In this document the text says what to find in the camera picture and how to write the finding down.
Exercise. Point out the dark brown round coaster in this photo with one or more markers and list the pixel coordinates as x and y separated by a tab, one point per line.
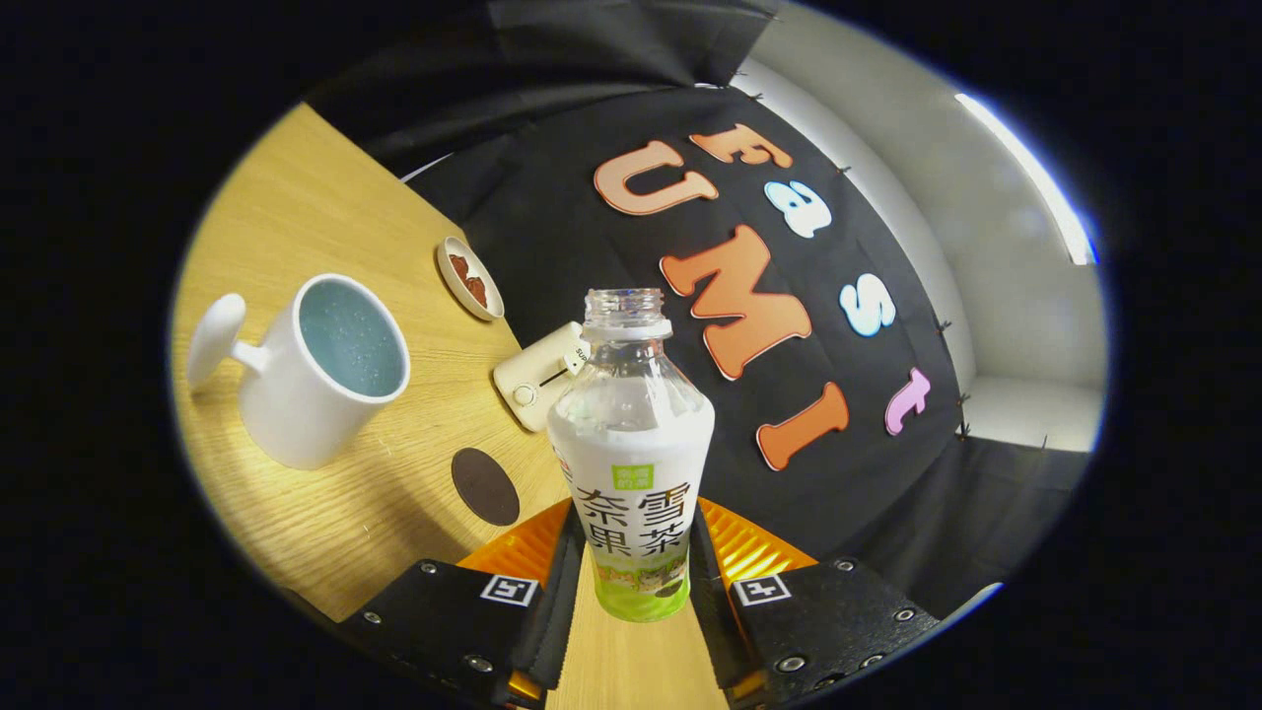
485	486

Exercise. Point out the black backdrop cloth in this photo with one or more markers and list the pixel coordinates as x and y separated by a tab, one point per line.
592	247

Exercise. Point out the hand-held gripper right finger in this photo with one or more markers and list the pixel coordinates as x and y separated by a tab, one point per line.
838	616

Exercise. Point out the white cup blue inside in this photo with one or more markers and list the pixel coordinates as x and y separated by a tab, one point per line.
296	414

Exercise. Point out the white plate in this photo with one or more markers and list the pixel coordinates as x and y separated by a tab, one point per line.
456	286

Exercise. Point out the cream toaster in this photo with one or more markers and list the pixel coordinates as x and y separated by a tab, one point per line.
532	380

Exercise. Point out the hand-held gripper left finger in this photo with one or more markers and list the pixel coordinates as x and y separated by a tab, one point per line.
449	616

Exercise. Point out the red meat piece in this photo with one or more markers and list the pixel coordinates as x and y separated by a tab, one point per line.
477	290
459	266

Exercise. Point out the clear juice bottle green label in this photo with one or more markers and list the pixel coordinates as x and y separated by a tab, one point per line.
631	454

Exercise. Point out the wooden table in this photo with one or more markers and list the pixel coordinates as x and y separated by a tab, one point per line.
325	197

